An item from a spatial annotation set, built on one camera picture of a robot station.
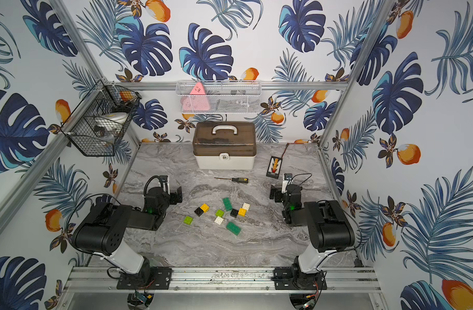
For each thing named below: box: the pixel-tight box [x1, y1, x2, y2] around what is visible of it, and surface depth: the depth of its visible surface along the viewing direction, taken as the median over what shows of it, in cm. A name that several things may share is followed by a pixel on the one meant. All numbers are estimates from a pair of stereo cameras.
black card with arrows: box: [266, 155, 283, 179], surface depth 109 cm
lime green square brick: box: [183, 215, 194, 225], surface depth 90 cm
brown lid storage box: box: [192, 121, 258, 170], surface depth 100 cm
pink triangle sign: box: [180, 82, 211, 112], surface depth 92 cm
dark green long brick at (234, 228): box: [225, 220, 242, 236], surface depth 89 cm
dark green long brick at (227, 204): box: [222, 196, 233, 212], surface depth 97 cm
